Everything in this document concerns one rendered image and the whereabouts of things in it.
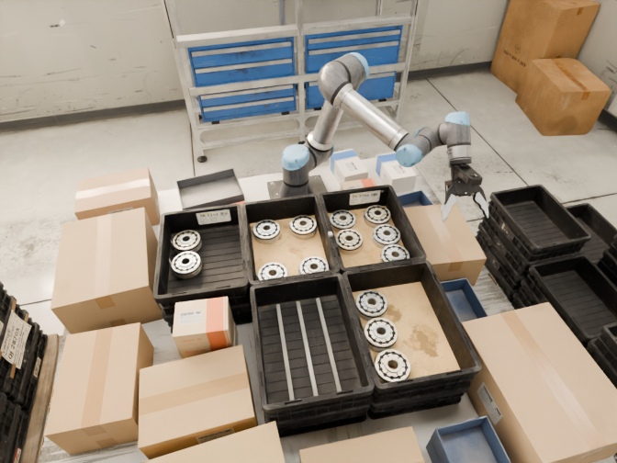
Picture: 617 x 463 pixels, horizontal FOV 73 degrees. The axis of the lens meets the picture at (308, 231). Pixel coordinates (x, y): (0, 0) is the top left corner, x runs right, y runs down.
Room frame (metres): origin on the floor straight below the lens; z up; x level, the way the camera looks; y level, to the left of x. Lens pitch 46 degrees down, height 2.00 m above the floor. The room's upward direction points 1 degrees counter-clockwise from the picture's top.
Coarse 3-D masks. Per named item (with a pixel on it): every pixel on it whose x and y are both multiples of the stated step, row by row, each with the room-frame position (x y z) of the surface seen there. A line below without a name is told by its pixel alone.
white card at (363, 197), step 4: (364, 192) 1.26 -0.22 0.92; (368, 192) 1.26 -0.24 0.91; (372, 192) 1.27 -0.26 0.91; (376, 192) 1.27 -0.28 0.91; (352, 196) 1.25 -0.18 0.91; (356, 196) 1.26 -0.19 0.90; (360, 196) 1.26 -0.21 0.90; (364, 196) 1.26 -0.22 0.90; (368, 196) 1.27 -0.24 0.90; (372, 196) 1.27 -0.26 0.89; (376, 196) 1.27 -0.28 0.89; (352, 200) 1.25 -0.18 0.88; (356, 200) 1.26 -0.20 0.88; (360, 200) 1.26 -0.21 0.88; (364, 200) 1.26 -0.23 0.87; (368, 200) 1.27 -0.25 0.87; (372, 200) 1.27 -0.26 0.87; (376, 200) 1.27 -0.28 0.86; (352, 204) 1.25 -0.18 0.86; (356, 204) 1.26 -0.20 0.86
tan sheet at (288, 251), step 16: (288, 240) 1.09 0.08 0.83; (304, 240) 1.09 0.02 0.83; (320, 240) 1.09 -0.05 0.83; (256, 256) 1.01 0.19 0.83; (272, 256) 1.01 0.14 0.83; (288, 256) 1.01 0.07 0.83; (304, 256) 1.01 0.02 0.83; (320, 256) 1.01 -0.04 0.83; (256, 272) 0.94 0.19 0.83; (288, 272) 0.93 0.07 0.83
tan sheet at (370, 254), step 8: (360, 216) 1.22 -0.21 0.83; (360, 224) 1.17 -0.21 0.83; (392, 224) 1.17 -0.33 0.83; (336, 232) 1.13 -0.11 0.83; (360, 232) 1.12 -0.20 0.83; (368, 232) 1.12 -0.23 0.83; (368, 240) 1.08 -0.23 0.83; (400, 240) 1.08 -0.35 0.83; (368, 248) 1.04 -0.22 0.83; (376, 248) 1.04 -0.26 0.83; (344, 256) 1.00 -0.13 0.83; (352, 256) 1.00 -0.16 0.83; (360, 256) 1.00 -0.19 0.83; (368, 256) 1.00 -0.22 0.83; (376, 256) 1.00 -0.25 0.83; (344, 264) 0.97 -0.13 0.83; (352, 264) 0.97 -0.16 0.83; (360, 264) 0.97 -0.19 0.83; (368, 264) 0.97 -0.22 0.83
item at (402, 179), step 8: (392, 152) 1.70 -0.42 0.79; (376, 160) 1.68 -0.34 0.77; (384, 160) 1.65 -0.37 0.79; (392, 160) 1.64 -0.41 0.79; (376, 168) 1.67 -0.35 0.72; (384, 168) 1.59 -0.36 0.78; (392, 168) 1.58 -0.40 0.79; (400, 168) 1.58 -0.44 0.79; (408, 168) 1.58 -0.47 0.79; (384, 176) 1.58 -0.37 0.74; (392, 176) 1.52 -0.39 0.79; (400, 176) 1.52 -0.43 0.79; (408, 176) 1.52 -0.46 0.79; (384, 184) 1.57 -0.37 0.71; (392, 184) 1.50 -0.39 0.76; (400, 184) 1.51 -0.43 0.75; (408, 184) 1.52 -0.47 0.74
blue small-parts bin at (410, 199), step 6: (414, 192) 1.43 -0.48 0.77; (420, 192) 1.44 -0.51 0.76; (402, 198) 1.41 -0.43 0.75; (408, 198) 1.42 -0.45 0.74; (414, 198) 1.43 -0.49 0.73; (420, 198) 1.44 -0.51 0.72; (426, 198) 1.40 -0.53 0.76; (402, 204) 1.41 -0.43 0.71; (408, 204) 1.42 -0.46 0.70; (414, 204) 1.42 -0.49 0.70; (420, 204) 1.42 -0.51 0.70; (426, 204) 1.39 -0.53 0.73; (432, 204) 1.35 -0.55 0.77
